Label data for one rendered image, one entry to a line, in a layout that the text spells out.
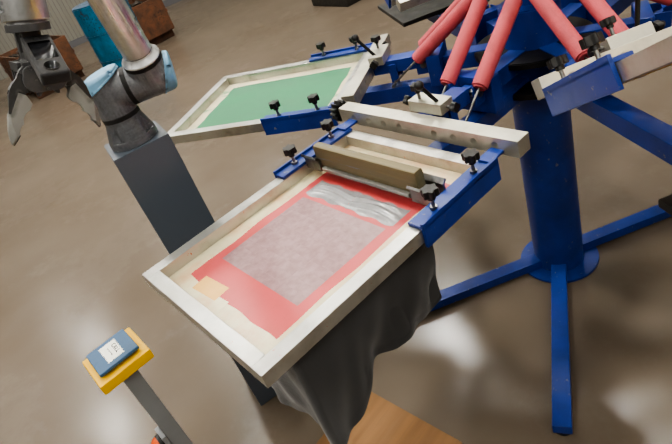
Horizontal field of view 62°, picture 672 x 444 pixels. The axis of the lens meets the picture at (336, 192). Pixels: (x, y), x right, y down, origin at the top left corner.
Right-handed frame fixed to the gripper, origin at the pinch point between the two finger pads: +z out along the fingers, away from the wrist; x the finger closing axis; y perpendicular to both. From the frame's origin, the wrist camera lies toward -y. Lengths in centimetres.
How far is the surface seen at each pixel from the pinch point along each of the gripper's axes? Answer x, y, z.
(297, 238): -51, 3, 40
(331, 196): -67, 8, 35
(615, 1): -210, -2, -6
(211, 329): -18, -8, 47
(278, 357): -22, -28, 46
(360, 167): -72, 0, 26
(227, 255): -37, 17, 45
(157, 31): -333, 732, 34
